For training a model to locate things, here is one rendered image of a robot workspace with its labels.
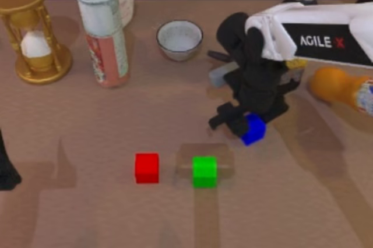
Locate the blue cube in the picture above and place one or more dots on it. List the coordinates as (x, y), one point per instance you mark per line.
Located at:
(256, 130)

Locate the grey block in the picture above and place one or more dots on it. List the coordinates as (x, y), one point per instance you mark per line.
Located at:
(223, 74)

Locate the green cube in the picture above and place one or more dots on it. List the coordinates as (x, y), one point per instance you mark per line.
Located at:
(204, 172)

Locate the red cube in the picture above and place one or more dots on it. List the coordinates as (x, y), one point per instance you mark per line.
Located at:
(147, 168)

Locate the orange plastic bottle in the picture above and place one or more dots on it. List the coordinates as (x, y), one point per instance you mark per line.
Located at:
(335, 83)

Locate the white ceramic bowl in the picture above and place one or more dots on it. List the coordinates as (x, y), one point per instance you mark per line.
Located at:
(179, 41)

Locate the tall chips can white lid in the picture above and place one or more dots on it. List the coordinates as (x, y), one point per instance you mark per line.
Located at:
(103, 35)

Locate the golden hourglass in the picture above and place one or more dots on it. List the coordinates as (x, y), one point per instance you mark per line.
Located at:
(36, 41)

